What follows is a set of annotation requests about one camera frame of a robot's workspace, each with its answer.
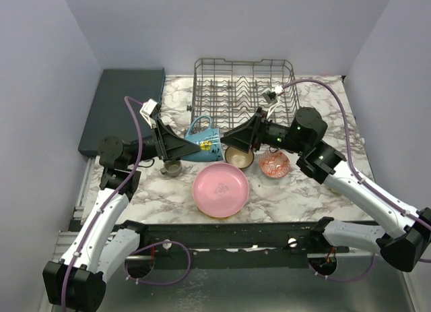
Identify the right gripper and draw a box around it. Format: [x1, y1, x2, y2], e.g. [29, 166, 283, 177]
[220, 107, 307, 154]

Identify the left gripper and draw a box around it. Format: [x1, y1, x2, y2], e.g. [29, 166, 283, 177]
[126, 118, 203, 166]

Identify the brown beige bowl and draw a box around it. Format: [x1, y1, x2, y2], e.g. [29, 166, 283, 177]
[224, 147, 255, 170]

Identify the small grey cup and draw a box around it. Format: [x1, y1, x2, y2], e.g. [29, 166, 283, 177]
[160, 160, 182, 177]

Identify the blue floral mug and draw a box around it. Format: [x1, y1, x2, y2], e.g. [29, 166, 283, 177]
[181, 115, 223, 162]

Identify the red patterned bowl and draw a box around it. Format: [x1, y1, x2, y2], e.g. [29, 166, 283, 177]
[259, 150, 291, 179]

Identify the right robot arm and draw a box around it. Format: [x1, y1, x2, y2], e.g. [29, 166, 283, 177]
[221, 107, 430, 272]

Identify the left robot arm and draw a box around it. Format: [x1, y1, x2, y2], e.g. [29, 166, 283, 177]
[42, 120, 200, 311]

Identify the pink plate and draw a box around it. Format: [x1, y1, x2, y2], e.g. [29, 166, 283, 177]
[192, 162, 250, 215]

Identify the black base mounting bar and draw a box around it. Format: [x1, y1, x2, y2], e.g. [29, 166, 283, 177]
[110, 216, 378, 271]

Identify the grey wire dish rack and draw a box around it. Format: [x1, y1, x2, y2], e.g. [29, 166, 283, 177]
[187, 58, 295, 132]

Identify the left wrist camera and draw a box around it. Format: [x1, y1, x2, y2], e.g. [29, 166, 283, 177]
[139, 98, 160, 128]

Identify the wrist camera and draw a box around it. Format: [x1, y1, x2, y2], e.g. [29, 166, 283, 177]
[262, 86, 284, 117]
[139, 98, 160, 128]

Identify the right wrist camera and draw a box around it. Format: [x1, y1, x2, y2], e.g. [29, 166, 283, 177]
[262, 86, 284, 117]

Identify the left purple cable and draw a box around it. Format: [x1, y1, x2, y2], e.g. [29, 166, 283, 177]
[60, 96, 156, 312]

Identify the dark grey network switch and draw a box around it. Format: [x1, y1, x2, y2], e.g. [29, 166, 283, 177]
[78, 68, 166, 157]

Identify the aluminium rail frame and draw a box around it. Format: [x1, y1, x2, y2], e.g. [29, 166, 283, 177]
[53, 156, 96, 259]

